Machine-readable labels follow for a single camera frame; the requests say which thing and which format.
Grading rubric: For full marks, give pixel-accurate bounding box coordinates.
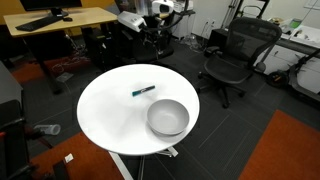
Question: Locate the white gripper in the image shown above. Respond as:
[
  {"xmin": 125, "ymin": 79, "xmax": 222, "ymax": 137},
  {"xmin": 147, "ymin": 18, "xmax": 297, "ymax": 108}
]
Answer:
[{"xmin": 117, "ymin": 11, "xmax": 147, "ymax": 32}]

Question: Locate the teal marker pen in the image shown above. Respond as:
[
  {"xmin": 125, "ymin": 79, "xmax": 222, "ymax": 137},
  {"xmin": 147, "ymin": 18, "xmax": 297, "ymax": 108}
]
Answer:
[{"xmin": 132, "ymin": 85, "xmax": 155, "ymax": 97}]

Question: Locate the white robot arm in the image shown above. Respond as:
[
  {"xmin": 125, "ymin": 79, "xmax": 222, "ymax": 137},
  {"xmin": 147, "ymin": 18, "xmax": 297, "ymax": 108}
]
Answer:
[{"xmin": 117, "ymin": 0, "xmax": 174, "ymax": 32}]

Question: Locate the grey bowl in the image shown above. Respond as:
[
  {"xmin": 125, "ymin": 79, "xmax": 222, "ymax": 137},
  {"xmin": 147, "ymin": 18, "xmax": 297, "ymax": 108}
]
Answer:
[{"xmin": 147, "ymin": 99, "xmax": 190, "ymax": 135}]

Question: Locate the wooden desk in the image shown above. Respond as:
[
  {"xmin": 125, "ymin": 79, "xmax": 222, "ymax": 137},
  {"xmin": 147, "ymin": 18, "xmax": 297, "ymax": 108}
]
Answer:
[{"xmin": 4, "ymin": 7, "xmax": 117, "ymax": 94}]

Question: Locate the white printer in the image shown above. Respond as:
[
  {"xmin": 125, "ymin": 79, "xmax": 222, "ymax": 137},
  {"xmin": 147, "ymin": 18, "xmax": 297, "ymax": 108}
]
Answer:
[{"xmin": 173, "ymin": 0, "xmax": 193, "ymax": 13}]

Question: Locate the black computer mouse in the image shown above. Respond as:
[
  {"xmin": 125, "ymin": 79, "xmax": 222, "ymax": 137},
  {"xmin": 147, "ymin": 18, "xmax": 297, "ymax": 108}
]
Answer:
[{"xmin": 63, "ymin": 17, "xmax": 73, "ymax": 22}]

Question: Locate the black computer monitor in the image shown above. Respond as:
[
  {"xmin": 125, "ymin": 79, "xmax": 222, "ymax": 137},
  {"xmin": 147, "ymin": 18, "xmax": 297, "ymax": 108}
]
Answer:
[{"xmin": 20, "ymin": 0, "xmax": 82, "ymax": 17}]

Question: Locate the round white table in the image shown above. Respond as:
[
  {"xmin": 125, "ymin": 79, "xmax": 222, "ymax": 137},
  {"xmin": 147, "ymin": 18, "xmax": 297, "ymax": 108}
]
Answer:
[{"xmin": 77, "ymin": 64, "xmax": 200, "ymax": 158}]

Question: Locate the black keyboard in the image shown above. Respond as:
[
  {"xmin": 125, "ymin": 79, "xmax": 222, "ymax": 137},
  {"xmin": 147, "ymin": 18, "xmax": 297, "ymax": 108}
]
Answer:
[{"xmin": 16, "ymin": 16, "xmax": 62, "ymax": 32}]

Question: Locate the black mesh office chair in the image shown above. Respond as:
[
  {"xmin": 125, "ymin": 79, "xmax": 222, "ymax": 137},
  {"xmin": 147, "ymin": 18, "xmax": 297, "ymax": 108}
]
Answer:
[{"xmin": 198, "ymin": 17, "xmax": 282, "ymax": 108}]

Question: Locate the clear plastic cup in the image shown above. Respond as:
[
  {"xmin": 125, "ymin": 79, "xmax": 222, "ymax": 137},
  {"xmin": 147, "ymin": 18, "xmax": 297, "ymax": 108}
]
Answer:
[{"xmin": 35, "ymin": 124, "xmax": 61, "ymax": 135}]

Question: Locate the white paper scrap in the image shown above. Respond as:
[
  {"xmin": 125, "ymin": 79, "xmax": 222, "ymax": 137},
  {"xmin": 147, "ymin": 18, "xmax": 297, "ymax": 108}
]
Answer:
[{"xmin": 64, "ymin": 153, "xmax": 74, "ymax": 163}]

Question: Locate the black electric scooter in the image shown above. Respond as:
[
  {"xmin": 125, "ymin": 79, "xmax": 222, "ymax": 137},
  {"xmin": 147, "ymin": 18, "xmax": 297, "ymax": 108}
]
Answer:
[{"xmin": 266, "ymin": 49, "xmax": 320, "ymax": 102}]

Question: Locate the white cabinet counter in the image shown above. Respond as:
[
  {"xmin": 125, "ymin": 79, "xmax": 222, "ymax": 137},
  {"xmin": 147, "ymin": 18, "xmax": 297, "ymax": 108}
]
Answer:
[{"xmin": 256, "ymin": 19, "xmax": 320, "ymax": 93}]

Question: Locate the black furniture at left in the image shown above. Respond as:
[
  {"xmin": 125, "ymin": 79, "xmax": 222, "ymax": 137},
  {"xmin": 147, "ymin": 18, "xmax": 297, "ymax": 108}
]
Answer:
[{"xmin": 0, "ymin": 62, "xmax": 34, "ymax": 180}]

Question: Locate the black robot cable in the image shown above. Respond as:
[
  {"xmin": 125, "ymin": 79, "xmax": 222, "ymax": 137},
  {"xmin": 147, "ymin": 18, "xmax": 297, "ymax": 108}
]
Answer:
[{"xmin": 141, "ymin": 0, "xmax": 191, "ymax": 34}]

